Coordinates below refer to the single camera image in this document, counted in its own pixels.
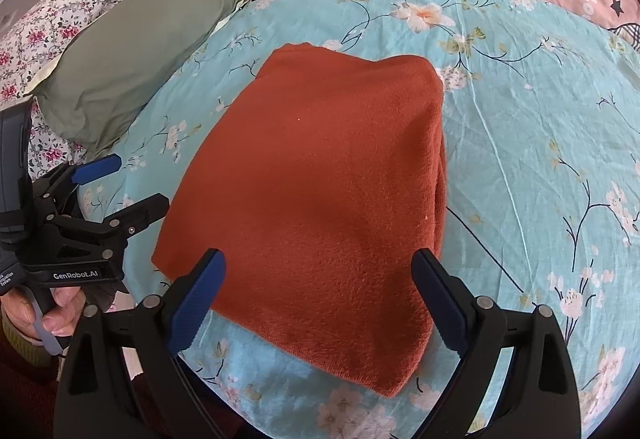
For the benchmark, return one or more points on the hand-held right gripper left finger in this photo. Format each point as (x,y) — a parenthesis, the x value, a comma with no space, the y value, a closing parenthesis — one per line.
(197,304)

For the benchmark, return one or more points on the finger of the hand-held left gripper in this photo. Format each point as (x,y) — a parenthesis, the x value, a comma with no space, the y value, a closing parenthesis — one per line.
(97,170)
(145,209)

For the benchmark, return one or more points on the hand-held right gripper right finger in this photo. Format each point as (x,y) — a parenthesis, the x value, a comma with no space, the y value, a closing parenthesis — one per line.
(440,304)

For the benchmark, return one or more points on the rust orange fleece garment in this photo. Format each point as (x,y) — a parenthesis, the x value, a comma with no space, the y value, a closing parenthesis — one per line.
(310,194)

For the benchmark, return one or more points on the person's left forearm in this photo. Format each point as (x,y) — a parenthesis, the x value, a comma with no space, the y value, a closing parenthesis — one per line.
(17,344)

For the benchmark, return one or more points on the person's left hand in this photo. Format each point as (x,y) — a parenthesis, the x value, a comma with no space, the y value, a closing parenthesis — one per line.
(65,314)

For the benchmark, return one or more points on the green pillow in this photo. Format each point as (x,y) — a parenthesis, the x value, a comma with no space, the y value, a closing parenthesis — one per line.
(125,54)

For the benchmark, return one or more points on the light blue floral bedsheet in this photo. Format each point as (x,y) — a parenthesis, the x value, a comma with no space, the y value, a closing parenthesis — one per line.
(525,119)

